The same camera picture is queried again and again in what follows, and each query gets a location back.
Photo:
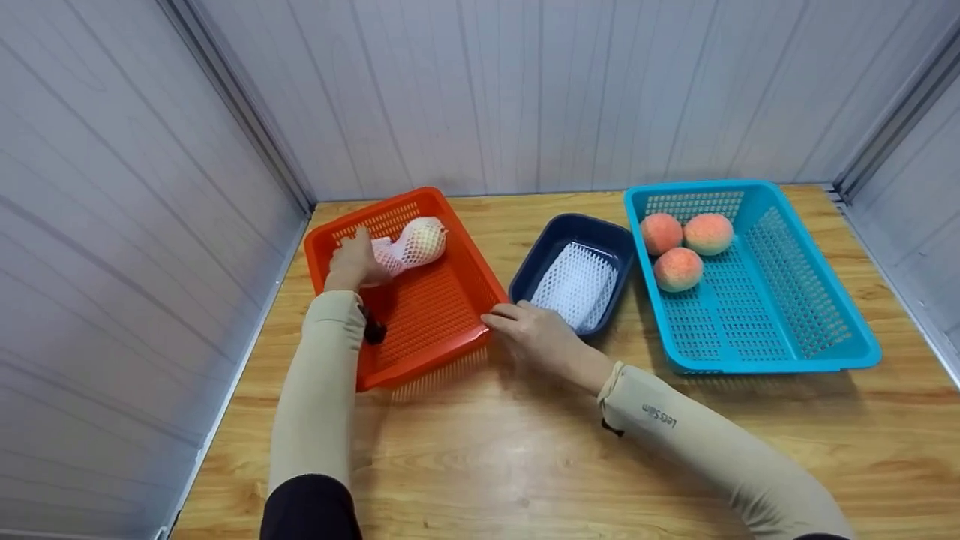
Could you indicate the person's left hand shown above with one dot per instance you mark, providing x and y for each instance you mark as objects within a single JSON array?
[{"x": 350, "y": 268}]

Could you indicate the person's right hand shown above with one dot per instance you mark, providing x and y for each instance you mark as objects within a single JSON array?
[{"x": 551, "y": 341}]

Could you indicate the person's left fingers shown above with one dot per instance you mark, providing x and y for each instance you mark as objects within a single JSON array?
[{"x": 361, "y": 241}]

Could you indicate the person's right fingers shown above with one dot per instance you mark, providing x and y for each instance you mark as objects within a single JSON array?
[{"x": 503, "y": 318}]

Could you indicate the fruit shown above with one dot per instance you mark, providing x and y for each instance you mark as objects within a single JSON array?
[{"x": 424, "y": 241}]

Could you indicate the red plastic basket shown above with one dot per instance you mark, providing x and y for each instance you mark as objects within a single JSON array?
[{"x": 420, "y": 322}]

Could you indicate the person's left forearm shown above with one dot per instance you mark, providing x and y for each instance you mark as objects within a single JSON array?
[{"x": 319, "y": 397}]

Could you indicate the person's right forearm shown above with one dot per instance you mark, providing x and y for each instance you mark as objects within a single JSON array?
[{"x": 712, "y": 442}]

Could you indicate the white foam nets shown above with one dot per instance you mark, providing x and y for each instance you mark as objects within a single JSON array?
[{"x": 574, "y": 285}]

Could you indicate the dark blue plastic basin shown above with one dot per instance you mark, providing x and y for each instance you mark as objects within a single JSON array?
[{"x": 551, "y": 244}]

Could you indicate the black wrist band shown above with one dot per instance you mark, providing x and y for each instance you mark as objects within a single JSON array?
[
  {"x": 612, "y": 428},
  {"x": 373, "y": 330}
]

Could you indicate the pink-orange peach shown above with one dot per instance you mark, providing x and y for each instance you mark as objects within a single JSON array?
[
  {"x": 660, "y": 232},
  {"x": 678, "y": 270},
  {"x": 709, "y": 234}
]

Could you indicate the light blue plastic basket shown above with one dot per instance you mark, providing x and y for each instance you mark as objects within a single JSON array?
[{"x": 750, "y": 322}]

